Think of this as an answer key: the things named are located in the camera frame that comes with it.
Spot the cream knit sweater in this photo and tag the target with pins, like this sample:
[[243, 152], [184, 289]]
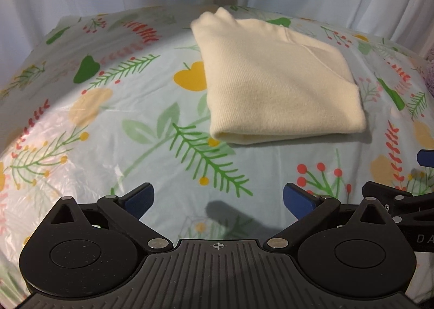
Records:
[[271, 85]]

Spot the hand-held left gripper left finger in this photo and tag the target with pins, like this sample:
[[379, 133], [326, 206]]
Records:
[[139, 198]]

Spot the floral plastic tablecloth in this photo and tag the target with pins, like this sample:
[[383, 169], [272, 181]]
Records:
[[118, 119]]

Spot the purple knitted cloth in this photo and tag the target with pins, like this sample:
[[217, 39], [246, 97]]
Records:
[[428, 75]]

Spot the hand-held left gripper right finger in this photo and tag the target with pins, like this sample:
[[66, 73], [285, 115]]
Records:
[[299, 198]]

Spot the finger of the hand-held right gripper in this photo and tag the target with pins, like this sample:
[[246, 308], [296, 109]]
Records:
[[426, 158], [407, 207]]

